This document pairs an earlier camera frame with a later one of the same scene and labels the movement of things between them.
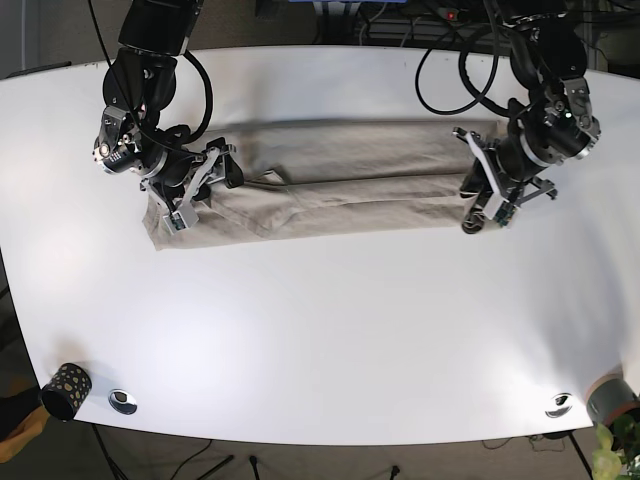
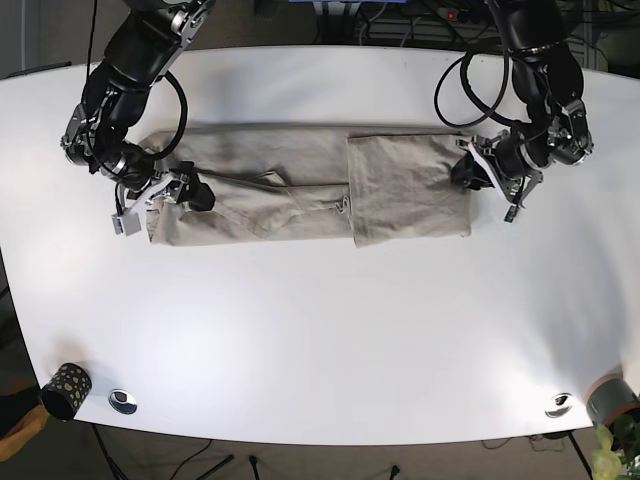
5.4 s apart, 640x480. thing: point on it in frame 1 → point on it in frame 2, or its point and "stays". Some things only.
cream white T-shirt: x=328 y=180 stays
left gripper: x=178 y=216 → x=171 y=188
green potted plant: x=617 y=452 stays
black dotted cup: x=63 y=394 stays
